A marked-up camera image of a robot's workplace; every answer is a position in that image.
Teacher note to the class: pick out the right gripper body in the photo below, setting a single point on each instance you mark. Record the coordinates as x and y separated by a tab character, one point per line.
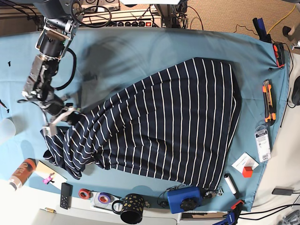
56	107

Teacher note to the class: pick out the navy white striped t-shirt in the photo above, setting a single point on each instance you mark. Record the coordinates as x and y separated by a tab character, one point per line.
176	124

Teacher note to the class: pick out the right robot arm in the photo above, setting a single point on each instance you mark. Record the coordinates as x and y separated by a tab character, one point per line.
61	18

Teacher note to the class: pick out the translucent white plastic cup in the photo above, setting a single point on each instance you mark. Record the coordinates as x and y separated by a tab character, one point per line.
7	130

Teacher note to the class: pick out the tan cardboard sheet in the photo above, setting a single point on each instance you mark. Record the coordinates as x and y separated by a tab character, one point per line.
49	176

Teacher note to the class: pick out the light blue table cloth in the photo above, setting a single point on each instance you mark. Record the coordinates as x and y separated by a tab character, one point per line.
111	59

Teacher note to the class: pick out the orange brown bottle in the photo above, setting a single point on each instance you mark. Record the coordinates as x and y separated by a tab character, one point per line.
22	173

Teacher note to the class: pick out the black remote control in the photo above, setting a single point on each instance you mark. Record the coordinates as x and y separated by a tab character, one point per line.
65	195

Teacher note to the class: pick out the red tape roll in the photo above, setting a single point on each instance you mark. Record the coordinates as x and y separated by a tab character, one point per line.
84	193

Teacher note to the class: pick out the purple tape roll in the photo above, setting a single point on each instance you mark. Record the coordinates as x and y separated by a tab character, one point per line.
104	198

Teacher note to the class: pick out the black mug gold dots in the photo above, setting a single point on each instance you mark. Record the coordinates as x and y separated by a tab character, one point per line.
130	208

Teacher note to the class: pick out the blue box black knob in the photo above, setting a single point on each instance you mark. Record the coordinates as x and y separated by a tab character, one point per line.
184	199

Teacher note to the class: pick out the metal carabiner keyring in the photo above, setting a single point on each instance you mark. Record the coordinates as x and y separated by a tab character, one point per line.
213	193

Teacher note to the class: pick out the white black marker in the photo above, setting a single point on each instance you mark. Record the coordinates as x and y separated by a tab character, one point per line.
231	185

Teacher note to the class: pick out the white card packet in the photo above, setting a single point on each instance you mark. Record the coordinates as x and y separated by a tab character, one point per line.
244	160

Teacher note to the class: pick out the red small cube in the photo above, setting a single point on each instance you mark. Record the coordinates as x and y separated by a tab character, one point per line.
247	172

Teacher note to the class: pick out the blue orange bottom clamp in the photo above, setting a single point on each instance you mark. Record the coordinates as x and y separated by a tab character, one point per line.
232	216

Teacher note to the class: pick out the clear plastic blister pack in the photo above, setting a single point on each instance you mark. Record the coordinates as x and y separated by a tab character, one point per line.
262	143

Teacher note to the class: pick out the orange black utility knife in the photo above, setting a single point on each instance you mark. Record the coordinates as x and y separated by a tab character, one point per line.
269	108

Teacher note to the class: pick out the blue black bar clamp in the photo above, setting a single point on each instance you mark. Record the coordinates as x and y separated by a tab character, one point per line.
261	30

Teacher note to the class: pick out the orange black clamp tool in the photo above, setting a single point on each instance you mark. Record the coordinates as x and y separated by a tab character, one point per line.
279	52

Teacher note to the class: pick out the black power adapter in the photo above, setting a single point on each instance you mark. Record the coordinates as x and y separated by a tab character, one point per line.
287	191

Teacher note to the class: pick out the black computer mouse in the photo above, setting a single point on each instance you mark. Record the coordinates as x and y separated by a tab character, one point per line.
296	92

